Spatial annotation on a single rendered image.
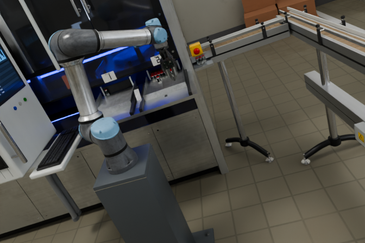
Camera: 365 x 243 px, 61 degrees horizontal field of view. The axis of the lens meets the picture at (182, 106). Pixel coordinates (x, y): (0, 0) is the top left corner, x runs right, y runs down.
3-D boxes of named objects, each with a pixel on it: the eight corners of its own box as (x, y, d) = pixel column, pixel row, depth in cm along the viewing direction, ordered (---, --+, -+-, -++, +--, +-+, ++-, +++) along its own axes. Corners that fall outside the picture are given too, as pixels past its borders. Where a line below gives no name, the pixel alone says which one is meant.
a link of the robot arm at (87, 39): (65, 27, 117) (168, 22, 147) (56, 29, 125) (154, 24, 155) (70, 58, 119) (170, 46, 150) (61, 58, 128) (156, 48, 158)
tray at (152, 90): (148, 81, 212) (145, 76, 211) (183, 69, 210) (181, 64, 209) (145, 101, 182) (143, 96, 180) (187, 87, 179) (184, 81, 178)
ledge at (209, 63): (193, 65, 216) (192, 63, 215) (211, 59, 215) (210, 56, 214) (195, 71, 203) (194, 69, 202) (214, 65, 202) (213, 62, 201)
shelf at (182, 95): (96, 102, 217) (95, 99, 216) (191, 69, 211) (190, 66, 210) (80, 136, 173) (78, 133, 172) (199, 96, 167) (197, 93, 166)
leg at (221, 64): (239, 144, 254) (212, 58, 222) (249, 140, 253) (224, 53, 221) (241, 149, 245) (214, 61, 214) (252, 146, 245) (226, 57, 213)
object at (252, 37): (194, 70, 212) (186, 49, 206) (192, 63, 226) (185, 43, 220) (291, 36, 206) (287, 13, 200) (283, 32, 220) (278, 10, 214)
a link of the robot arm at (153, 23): (140, 23, 163) (152, 18, 168) (148, 43, 168) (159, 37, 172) (149, 22, 157) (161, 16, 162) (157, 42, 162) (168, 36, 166)
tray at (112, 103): (102, 97, 215) (100, 93, 214) (137, 85, 213) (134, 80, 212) (92, 119, 185) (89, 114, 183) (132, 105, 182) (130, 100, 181)
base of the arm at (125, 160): (135, 169, 138) (126, 152, 134) (105, 178, 140) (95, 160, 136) (140, 150, 151) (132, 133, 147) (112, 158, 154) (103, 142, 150)
